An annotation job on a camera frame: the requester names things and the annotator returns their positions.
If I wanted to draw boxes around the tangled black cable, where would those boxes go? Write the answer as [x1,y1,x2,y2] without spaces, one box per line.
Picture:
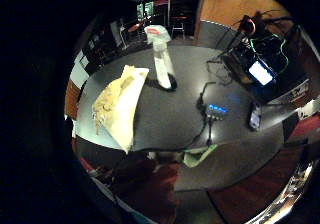
[206,58,235,86]

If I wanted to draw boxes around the black bar stool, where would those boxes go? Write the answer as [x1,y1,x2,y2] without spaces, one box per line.
[170,15,188,40]

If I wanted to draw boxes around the black device with bright screen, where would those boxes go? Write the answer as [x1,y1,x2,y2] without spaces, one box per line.
[222,33,288,96]

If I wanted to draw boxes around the black camera with red ring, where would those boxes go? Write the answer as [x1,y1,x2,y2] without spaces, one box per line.
[237,14,258,36]

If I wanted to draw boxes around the hub with blue lights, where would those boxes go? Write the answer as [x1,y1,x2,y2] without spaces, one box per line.
[204,103,230,121]

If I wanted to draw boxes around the green cloth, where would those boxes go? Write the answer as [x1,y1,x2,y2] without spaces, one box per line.
[182,143,219,169]

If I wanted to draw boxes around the clear tall plastic bottle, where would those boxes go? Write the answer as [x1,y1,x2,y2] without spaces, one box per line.
[144,24,177,90]

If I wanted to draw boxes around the green cable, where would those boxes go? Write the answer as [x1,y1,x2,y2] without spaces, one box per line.
[249,33,289,74]

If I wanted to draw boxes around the cream cloth sheet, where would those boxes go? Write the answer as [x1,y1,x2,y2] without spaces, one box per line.
[91,64,150,154]

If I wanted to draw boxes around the white printed banner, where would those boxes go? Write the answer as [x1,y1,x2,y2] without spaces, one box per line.
[266,78,313,107]

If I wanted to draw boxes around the black round stand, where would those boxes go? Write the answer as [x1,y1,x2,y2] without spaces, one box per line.
[144,73,179,93]

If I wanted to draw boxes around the yellowish soft toy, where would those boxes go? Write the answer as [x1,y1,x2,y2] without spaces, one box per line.
[92,75,136,135]

